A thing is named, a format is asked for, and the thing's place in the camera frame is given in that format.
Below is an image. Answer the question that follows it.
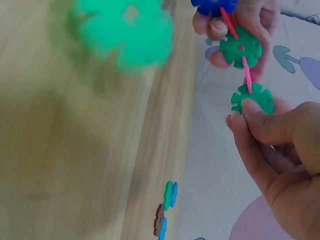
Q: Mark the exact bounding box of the person's right hand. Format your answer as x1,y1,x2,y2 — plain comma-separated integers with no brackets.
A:
225,97,320,240

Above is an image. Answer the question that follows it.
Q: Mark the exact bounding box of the person's left hand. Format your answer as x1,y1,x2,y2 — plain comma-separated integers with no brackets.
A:
192,0,281,85

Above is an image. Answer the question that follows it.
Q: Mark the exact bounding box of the red snowflake disc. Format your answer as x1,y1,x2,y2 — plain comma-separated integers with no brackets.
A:
219,6,240,40

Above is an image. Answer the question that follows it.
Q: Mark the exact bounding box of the dark blue snowflake disc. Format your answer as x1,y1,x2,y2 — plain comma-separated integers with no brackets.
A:
190,0,239,18

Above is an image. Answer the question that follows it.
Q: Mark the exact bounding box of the pink snowflake disc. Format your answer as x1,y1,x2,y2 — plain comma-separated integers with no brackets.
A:
241,56,254,96

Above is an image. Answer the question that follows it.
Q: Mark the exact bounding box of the light green snowflake disc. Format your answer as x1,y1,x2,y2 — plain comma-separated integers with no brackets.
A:
72,0,176,75

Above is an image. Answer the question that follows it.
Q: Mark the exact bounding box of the light blue snowflake disc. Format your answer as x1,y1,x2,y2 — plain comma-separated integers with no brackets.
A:
158,216,168,240
169,181,179,209

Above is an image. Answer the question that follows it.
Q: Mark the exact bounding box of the person's body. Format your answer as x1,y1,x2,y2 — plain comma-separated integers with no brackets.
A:
234,193,295,240

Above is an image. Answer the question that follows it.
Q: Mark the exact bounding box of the brown snowflake disc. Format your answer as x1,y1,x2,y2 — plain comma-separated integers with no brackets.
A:
153,203,166,237

